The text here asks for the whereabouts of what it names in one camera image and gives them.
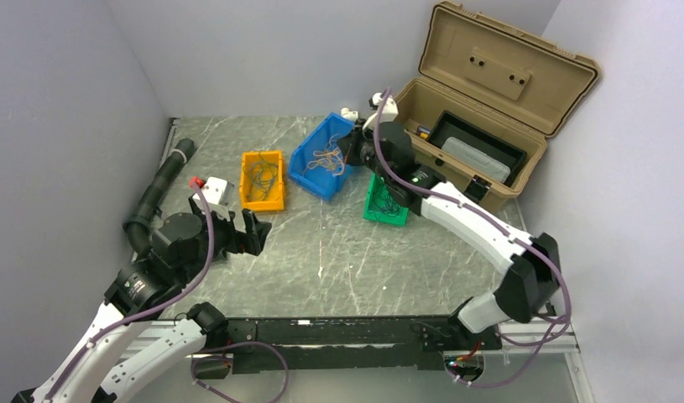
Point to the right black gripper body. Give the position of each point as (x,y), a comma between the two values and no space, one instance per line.
(368,152)

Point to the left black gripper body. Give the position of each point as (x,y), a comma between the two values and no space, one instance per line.
(226,236)

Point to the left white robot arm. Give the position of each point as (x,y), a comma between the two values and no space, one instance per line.
(174,260)

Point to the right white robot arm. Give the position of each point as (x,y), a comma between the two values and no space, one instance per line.
(529,265)

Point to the yellow blue battery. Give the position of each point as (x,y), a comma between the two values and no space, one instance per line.
(423,132)

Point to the white plastic fitting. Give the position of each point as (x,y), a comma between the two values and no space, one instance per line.
(349,114)

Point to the blue plastic bin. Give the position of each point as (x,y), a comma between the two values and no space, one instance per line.
(316,164)

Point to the black toolbox tray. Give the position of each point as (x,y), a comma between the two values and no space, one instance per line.
(450,125)

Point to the orange plastic bin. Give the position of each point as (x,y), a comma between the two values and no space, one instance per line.
(262,181)

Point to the green plastic bin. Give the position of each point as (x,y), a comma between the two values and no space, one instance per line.
(379,205)

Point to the grey plastic case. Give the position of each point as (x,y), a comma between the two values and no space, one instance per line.
(476,159)

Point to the tan plastic toolbox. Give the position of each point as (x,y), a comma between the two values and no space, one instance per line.
(511,84)

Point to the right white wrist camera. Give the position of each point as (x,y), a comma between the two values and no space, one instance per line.
(384,107)

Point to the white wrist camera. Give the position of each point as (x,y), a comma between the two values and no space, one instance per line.
(384,107)
(217,192)

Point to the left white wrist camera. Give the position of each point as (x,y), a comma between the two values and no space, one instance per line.
(217,192)

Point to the aluminium frame rail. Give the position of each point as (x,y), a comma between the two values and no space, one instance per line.
(177,257)

